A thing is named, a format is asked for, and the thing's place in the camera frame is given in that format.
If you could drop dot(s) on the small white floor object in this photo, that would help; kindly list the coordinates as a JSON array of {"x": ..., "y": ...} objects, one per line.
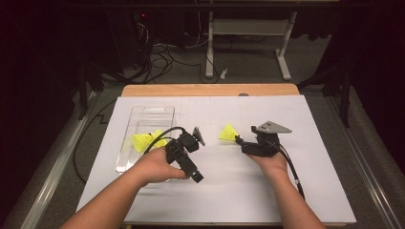
[{"x": 224, "y": 73}]

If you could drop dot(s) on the white metal desk frame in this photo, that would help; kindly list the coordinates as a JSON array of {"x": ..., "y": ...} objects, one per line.
[{"x": 248, "y": 27}]

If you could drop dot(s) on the person's right hand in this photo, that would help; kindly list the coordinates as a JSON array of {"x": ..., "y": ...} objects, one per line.
[{"x": 273, "y": 165}]

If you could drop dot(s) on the white board sheet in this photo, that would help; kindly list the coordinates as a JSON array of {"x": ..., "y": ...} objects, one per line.
[{"x": 235, "y": 197}]

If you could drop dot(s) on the person's left hand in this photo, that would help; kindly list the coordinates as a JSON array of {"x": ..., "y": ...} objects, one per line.
[{"x": 156, "y": 167}]

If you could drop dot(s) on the clear plastic container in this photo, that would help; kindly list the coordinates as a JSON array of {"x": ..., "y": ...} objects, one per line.
[{"x": 149, "y": 117}]

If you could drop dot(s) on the grey round table grommet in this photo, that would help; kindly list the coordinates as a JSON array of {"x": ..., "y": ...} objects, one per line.
[{"x": 243, "y": 94}]

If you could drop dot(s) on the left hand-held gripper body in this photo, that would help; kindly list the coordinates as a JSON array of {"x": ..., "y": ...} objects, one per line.
[{"x": 187, "y": 143}]

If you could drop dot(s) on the dark computer tower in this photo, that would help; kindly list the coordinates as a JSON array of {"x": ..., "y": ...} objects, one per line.
[{"x": 130, "y": 35}]

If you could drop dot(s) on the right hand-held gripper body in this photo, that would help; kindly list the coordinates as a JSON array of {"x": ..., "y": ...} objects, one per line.
[{"x": 264, "y": 146}]

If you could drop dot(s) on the aluminium floor rail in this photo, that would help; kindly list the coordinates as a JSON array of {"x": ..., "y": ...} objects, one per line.
[
  {"x": 366, "y": 171},
  {"x": 54, "y": 171}
]

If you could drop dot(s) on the black metal stand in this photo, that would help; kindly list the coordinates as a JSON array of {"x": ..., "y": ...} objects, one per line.
[
  {"x": 83, "y": 89},
  {"x": 345, "y": 95}
]

